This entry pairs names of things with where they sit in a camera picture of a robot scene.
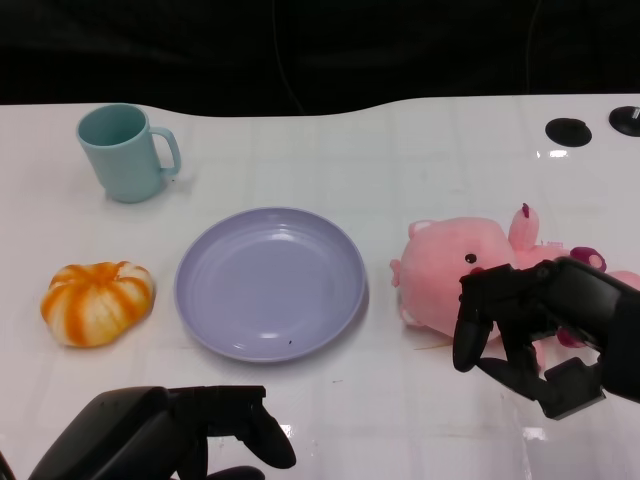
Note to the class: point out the black grommet with screw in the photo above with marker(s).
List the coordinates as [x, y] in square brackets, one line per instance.
[625, 120]

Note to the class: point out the orange white pumpkin toy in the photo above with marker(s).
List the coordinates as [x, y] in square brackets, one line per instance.
[95, 302]

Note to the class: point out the black round table grommet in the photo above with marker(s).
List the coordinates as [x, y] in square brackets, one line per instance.
[567, 131]

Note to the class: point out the purple plate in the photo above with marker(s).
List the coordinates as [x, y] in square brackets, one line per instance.
[270, 282]

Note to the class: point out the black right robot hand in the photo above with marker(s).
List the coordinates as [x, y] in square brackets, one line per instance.
[575, 310]

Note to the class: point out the pink plush doll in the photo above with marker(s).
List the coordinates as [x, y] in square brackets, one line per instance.
[435, 265]

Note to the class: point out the teal plastic mug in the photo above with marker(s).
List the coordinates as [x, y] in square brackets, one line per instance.
[125, 160]

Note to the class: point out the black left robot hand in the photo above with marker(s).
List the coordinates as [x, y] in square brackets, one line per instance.
[130, 430]

